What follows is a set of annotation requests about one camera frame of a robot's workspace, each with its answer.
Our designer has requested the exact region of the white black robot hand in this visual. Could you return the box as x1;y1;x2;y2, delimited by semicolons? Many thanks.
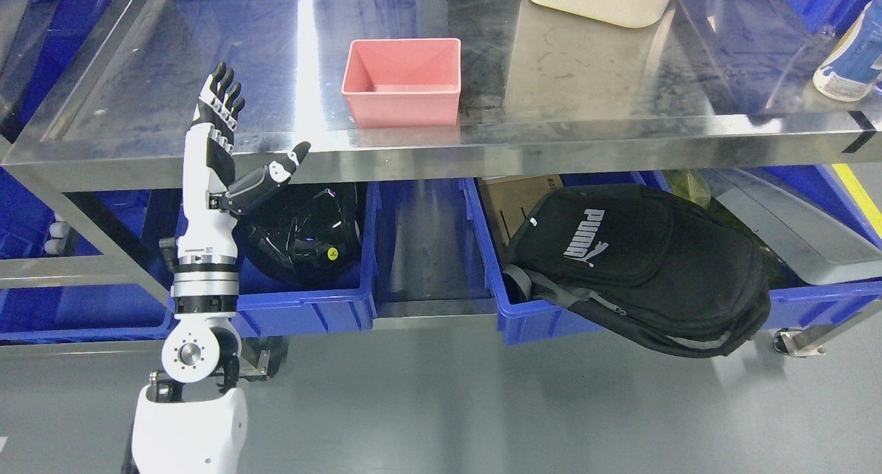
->
176;61;311;265

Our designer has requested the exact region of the pink plastic storage box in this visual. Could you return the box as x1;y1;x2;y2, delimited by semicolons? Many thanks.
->
341;38;461;129

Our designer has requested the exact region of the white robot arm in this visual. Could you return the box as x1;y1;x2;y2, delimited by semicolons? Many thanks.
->
121;256;248;473

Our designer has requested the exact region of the cardboard box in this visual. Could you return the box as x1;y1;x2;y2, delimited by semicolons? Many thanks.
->
477;174;563;252

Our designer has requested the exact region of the blue bin far left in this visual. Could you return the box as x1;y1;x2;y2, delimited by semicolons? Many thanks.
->
1;172;181;344

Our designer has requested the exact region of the blue bin under table left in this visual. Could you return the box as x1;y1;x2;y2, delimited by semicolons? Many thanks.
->
231;183;381;337

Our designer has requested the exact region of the blue bin under table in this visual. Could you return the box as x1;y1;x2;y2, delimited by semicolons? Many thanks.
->
459;165;880;345
231;183;381;337

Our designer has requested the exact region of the black helmet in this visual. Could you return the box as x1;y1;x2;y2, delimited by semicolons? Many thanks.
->
234;182;367;288

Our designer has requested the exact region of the stainless steel table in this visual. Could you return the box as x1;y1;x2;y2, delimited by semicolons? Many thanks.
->
0;0;882;359

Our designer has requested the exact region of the blue bin under table right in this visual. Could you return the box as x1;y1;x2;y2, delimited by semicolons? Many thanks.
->
459;165;880;345

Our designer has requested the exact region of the black Puma backpack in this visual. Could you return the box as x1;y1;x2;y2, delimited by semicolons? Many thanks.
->
502;184;771;359

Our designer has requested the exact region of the grey flat item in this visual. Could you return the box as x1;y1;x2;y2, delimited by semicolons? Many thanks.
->
700;167;881;285

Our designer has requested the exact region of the blue white bottle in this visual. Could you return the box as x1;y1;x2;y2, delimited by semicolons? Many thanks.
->
812;0;881;103

